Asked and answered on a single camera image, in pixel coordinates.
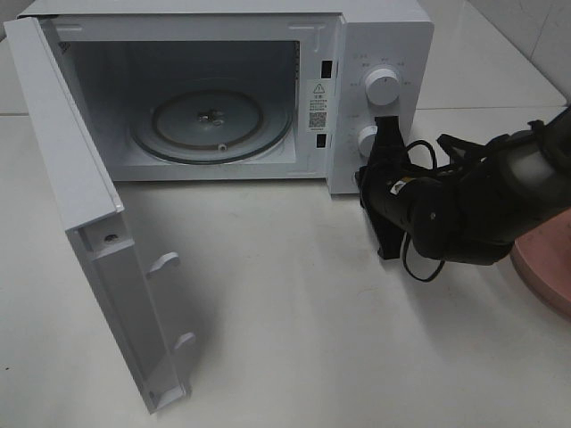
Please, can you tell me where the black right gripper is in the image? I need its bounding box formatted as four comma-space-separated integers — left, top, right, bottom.
358, 116, 440, 259

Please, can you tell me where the pink round plate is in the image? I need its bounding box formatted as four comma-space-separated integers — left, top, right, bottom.
510, 210, 571, 319

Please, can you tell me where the white microwave door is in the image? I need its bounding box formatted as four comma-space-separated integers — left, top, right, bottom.
4, 17, 189, 413

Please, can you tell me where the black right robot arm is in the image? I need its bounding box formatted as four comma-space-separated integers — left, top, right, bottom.
356, 110, 570, 265

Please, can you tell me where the lower white microwave knob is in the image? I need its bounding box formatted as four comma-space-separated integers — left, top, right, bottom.
357, 126, 377, 158

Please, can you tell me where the white microwave knob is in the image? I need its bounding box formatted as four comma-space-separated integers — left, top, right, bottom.
357, 126, 377, 158
364, 66, 401, 106

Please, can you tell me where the upper white microwave knob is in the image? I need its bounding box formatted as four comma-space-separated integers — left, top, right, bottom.
364, 66, 401, 106

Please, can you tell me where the white warning label sticker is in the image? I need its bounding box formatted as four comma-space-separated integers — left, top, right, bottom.
306, 78, 330, 132

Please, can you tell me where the white microwave oven body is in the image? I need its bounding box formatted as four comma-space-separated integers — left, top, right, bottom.
13, 1, 434, 194

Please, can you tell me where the glass microwave turntable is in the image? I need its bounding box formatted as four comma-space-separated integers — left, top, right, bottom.
130, 78, 296, 165

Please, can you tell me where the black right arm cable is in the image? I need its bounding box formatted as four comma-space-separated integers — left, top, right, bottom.
399, 140, 474, 283

